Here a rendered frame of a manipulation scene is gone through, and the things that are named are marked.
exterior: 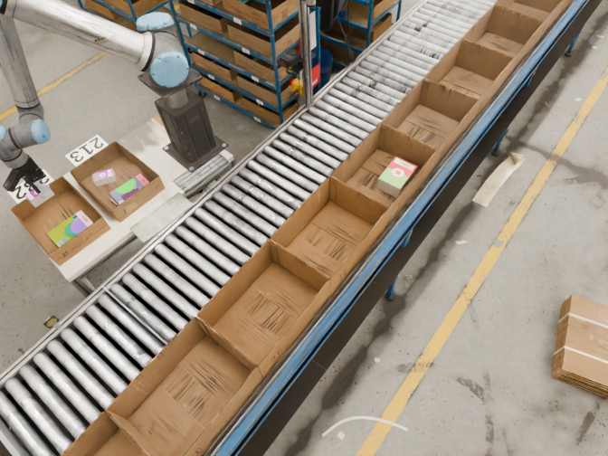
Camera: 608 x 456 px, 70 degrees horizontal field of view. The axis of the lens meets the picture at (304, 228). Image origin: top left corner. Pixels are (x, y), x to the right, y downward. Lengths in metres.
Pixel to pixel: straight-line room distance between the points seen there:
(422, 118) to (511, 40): 0.88
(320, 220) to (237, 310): 0.53
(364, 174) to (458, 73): 0.90
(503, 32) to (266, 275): 2.03
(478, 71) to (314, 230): 1.35
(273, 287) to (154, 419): 0.62
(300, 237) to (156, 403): 0.83
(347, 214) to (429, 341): 1.04
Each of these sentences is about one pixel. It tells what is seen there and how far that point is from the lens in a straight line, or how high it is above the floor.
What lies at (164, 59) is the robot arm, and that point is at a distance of 1.85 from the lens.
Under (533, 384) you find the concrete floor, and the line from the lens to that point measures 2.76.
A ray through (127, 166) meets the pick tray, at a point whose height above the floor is 0.76.
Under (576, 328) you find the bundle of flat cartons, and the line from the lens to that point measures 2.83.
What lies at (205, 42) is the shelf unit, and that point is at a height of 0.54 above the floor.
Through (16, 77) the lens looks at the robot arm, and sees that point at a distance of 2.10.
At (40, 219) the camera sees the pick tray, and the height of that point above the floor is 0.76.
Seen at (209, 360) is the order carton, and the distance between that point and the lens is 1.69.
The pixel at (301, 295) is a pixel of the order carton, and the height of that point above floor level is 0.89.
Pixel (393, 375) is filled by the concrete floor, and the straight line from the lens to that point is 2.57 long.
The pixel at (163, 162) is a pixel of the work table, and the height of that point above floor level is 0.75.
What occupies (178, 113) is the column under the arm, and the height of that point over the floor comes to 1.08.
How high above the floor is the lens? 2.46
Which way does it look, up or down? 56 degrees down
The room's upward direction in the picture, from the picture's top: 5 degrees counter-clockwise
